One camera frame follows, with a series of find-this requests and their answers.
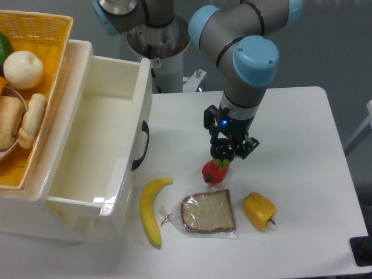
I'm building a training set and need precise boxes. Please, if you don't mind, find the green fruit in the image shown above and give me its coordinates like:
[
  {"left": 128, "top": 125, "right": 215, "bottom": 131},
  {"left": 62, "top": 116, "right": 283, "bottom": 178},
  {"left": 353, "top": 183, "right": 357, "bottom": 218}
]
[{"left": 0, "top": 33, "right": 13, "bottom": 75}]

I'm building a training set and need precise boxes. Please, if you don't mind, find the open upper white drawer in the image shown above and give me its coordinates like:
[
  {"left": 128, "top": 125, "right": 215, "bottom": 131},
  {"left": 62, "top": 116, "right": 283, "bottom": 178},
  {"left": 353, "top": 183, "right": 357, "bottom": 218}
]
[{"left": 47, "top": 56, "right": 152, "bottom": 217}]

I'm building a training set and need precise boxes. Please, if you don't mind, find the yellow woven basket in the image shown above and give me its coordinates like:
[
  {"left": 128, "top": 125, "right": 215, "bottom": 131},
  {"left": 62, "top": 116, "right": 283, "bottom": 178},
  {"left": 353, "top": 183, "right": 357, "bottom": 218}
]
[{"left": 1, "top": 10, "right": 73, "bottom": 190}]

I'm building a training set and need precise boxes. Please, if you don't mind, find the yellow bell pepper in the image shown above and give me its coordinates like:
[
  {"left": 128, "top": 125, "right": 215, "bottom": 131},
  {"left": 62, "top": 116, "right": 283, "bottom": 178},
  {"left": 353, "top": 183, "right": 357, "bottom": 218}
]
[{"left": 243, "top": 192, "right": 277, "bottom": 231}]

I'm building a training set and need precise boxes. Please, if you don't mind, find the small braided bread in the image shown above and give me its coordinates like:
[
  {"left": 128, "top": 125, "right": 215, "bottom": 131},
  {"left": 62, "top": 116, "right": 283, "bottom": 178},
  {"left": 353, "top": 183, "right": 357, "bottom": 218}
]
[{"left": 18, "top": 94, "right": 47, "bottom": 149}]

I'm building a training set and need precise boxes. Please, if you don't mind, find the yellow banana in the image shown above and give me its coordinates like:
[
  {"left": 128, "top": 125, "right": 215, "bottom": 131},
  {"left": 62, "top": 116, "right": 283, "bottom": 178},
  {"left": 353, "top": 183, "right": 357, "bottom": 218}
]
[{"left": 139, "top": 177, "right": 173, "bottom": 249}]

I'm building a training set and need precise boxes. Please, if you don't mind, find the red bell pepper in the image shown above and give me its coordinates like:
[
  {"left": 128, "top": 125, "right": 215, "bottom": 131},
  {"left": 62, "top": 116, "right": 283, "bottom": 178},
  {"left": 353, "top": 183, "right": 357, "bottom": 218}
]
[{"left": 202, "top": 159, "right": 231, "bottom": 185}]

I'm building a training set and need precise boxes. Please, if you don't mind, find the white round bun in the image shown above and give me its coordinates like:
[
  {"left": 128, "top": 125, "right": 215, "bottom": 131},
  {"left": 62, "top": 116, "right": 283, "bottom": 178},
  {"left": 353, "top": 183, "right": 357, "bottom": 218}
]
[{"left": 3, "top": 51, "right": 44, "bottom": 90}]

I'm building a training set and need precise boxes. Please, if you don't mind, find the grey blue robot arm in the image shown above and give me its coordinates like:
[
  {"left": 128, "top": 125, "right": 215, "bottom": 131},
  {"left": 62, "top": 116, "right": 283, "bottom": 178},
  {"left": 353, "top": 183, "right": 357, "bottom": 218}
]
[{"left": 92, "top": 1, "right": 303, "bottom": 160}]

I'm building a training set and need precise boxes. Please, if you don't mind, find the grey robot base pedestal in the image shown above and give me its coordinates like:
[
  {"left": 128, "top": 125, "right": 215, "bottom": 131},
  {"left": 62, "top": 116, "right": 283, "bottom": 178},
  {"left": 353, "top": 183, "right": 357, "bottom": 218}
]
[{"left": 126, "top": 15, "right": 191, "bottom": 94}]

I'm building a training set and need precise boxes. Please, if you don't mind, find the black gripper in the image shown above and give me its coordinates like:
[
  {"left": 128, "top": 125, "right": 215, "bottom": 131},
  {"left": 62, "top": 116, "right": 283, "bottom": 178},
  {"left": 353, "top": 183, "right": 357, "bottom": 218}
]
[{"left": 203, "top": 105, "right": 259, "bottom": 159}]

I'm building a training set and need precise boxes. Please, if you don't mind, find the black drawer handle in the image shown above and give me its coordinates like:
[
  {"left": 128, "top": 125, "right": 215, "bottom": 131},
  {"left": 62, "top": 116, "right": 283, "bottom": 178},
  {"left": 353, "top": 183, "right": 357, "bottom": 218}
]
[{"left": 131, "top": 120, "right": 150, "bottom": 171}]

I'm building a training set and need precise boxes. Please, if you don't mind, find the black device at table edge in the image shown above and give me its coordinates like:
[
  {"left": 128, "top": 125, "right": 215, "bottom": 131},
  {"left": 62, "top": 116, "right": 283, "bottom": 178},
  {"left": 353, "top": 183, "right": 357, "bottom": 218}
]
[{"left": 349, "top": 236, "right": 371, "bottom": 267}]

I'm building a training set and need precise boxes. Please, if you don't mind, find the beige bread roll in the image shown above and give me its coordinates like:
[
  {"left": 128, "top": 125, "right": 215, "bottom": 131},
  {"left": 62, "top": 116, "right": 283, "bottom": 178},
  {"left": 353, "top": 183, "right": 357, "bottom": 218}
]
[{"left": 0, "top": 96, "right": 24, "bottom": 150}]

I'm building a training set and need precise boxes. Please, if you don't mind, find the bagged bread slice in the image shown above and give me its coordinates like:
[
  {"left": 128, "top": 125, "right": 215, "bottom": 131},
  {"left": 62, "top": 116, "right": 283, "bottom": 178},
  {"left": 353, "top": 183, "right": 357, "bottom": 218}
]
[{"left": 158, "top": 189, "right": 237, "bottom": 239}]

